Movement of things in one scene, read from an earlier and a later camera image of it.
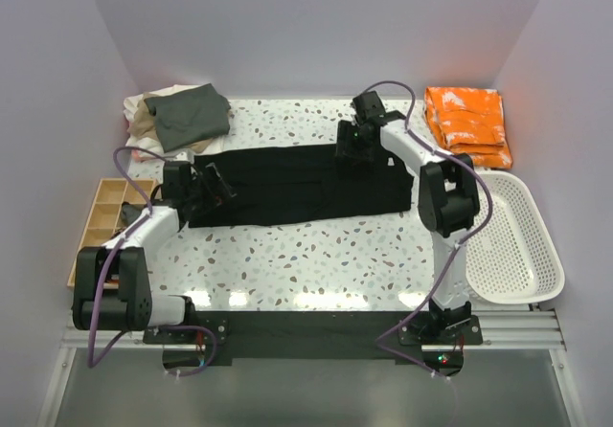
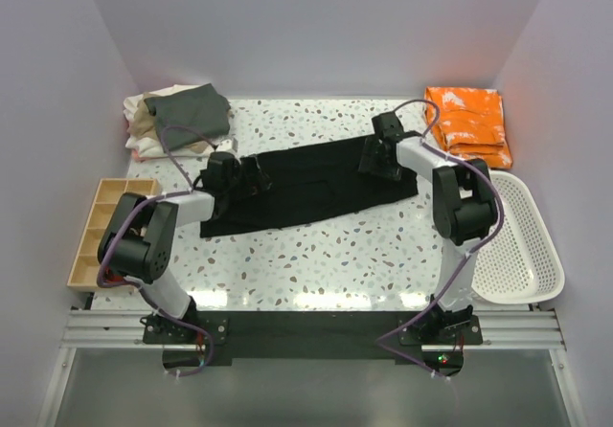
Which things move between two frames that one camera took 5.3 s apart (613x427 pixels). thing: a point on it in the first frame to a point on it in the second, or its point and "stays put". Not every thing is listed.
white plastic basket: (515, 259) stays put
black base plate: (313, 337) stays put
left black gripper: (219, 191) to (256, 185)
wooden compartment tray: (104, 215) stays put
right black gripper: (345, 130) to (367, 163)
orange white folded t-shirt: (471, 122) stays put
